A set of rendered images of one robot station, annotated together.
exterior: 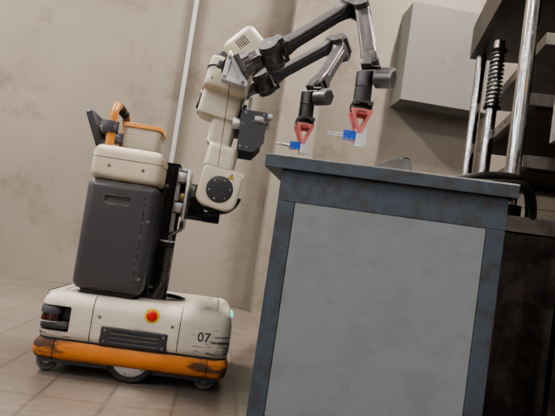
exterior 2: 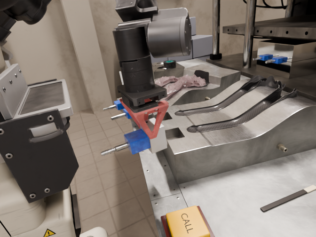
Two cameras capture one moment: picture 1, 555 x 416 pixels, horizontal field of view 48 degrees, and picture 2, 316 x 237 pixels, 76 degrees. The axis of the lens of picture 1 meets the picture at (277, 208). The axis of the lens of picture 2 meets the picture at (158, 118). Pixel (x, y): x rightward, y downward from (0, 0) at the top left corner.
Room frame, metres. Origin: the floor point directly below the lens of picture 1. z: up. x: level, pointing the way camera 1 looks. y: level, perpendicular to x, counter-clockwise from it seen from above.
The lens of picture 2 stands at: (2.05, 0.03, 1.16)
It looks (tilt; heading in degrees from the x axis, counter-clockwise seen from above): 26 degrees down; 342
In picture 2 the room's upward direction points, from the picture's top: 7 degrees counter-clockwise
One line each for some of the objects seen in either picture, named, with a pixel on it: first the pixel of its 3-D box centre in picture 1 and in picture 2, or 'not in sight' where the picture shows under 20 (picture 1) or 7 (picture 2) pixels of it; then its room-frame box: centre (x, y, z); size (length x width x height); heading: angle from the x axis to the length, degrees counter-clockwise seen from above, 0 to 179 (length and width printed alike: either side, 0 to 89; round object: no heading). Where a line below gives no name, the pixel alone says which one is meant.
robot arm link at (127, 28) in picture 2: (309, 99); (135, 43); (2.40, -0.06, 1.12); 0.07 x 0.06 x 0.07; 51
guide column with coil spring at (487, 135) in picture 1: (484, 165); (250, 16); (3.16, -1.01, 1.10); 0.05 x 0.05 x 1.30
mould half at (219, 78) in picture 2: not in sight; (177, 90); (2.84, -0.33, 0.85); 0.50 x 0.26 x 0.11; 99
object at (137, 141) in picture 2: (291, 145); (132, 142); (2.40, -0.02, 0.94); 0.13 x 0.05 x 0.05; 96
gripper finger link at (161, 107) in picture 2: (303, 131); (146, 114); (2.39, -0.06, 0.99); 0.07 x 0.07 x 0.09; 6
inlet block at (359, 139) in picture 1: (345, 134); not in sight; (2.01, -0.18, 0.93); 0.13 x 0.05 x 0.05; 91
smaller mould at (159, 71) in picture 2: not in sight; (166, 72); (3.27, -0.46, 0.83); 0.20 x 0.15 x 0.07; 82
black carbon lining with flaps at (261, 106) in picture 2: not in sight; (236, 101); (2.49, -0.35, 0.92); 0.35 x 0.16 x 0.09; 82
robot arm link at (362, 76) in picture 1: (366, 80); not in sight; (2.01, -0.22, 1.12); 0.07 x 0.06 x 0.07; 62
